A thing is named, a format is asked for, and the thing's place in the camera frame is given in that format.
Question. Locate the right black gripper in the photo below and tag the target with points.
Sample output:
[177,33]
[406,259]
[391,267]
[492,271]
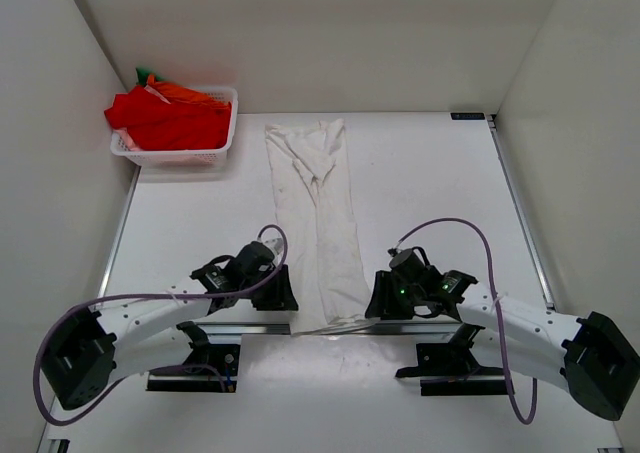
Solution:
[382,306]

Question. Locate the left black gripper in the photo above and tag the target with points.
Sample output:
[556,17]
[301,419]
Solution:
[282,295]

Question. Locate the white t shirt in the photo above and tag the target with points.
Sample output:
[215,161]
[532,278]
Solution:
[312,194]

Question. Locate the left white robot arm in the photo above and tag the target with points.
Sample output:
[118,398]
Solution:
[96,345]

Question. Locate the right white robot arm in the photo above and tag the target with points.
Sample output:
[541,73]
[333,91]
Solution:
[589,358]

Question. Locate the white plastic laundry basket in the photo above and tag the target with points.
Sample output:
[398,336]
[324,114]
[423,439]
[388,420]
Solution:
[212,157]

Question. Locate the black label on table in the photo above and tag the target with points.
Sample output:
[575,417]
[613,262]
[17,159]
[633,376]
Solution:
[467,116]

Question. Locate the red t shirt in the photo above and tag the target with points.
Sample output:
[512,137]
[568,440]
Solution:
[156,124]

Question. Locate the pink cloth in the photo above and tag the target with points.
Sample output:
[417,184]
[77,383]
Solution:
[127,140]

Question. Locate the orange t shirt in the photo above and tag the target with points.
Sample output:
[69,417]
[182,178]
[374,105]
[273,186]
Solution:
[176,93]

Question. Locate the green cloth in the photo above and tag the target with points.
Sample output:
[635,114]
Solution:
[142,75]

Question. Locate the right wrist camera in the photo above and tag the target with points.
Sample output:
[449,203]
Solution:
[412,264]

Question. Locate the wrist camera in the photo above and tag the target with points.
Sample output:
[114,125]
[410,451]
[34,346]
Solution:
[258,258]
[412,264]

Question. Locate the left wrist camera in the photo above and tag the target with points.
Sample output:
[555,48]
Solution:
[258,258]

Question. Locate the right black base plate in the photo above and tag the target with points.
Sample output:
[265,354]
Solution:
[447,370]

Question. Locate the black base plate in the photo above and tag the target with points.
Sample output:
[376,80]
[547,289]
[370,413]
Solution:
[212,368]
[447,370]

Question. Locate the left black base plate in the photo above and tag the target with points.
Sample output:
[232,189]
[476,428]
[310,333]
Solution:
[212,368]

